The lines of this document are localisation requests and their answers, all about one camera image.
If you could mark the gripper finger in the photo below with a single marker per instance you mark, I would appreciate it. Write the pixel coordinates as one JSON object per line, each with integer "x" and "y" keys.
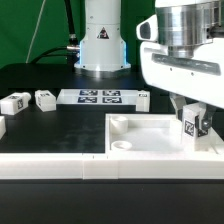
{"x": 206, "y": 116}
{"x": 178, "y": 102}

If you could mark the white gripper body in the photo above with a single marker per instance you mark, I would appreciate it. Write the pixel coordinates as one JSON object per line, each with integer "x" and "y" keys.
{"x": 200, "y": 78}

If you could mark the white square tabletop part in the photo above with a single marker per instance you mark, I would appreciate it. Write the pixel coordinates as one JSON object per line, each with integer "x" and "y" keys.
{"x": 150, "y": 133}

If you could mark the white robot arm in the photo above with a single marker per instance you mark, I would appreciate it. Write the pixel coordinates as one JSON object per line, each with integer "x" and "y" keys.
{"x": 182, "y": 48}

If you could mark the white part left edge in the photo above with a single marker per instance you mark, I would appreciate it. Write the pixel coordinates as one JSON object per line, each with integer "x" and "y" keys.
{"x": 2, "y": 126}

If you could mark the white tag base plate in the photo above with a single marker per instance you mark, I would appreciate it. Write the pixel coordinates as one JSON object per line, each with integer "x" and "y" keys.
{"x": 97, "y": 97}

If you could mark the white L-shaped obstacle wall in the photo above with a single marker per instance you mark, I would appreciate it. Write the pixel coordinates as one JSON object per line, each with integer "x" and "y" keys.
{"x": 110, "y": 166}

